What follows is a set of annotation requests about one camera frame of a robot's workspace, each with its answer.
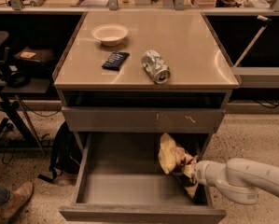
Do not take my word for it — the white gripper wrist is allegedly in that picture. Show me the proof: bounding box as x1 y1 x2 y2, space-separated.
182 161 214 186

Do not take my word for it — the brown chip bag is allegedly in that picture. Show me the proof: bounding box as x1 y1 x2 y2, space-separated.
158 133 198 198

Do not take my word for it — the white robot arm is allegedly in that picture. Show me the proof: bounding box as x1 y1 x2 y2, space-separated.
182 158 279 205

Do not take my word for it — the open grey bottom drawer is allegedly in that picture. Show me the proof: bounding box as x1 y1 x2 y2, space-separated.
60 133 226 224

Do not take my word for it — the grey drawer cabinet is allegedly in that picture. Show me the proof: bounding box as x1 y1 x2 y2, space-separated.
55 9 239 153

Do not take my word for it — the closed grey middle drawer front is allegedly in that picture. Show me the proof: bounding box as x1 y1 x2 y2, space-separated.
62 106 225 133

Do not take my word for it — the black bag with tan label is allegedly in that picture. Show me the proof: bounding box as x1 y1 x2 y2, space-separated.
13 47 58 66

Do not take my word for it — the crushed silver soda can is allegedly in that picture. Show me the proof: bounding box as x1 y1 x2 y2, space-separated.
141 50 171 84

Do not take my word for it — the black backpack on floor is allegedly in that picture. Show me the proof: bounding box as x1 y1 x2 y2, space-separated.
38 122 82 183

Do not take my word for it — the dark blue snack packet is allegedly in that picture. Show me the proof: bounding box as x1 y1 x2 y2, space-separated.
102 51 130 71

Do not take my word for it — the white paper bowl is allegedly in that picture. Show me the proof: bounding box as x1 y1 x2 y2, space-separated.
91 24 129 47

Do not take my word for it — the grey leaning rod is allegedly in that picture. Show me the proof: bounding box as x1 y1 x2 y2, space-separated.
233 15 272 67

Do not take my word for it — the tan shoe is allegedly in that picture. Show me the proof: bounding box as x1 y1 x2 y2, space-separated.
0 181 34 222

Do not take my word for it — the black office chair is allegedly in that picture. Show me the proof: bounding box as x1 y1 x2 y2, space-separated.
0 31 53 156

